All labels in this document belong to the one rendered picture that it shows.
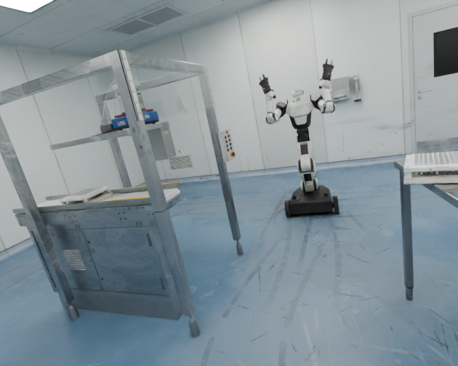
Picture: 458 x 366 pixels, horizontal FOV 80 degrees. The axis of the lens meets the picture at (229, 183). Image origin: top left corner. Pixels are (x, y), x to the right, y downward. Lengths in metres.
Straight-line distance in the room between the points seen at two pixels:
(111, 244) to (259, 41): 4.21
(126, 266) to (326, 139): 4.00
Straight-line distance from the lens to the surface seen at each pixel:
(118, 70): 1.56
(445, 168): 1.38
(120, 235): 2.03
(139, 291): 2.22
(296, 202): 3.23
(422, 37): 5.21
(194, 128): 5.84
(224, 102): 5.50
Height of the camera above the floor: 1.34
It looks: 15 degrees down
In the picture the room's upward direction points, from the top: 12 degrees counter-clockwise
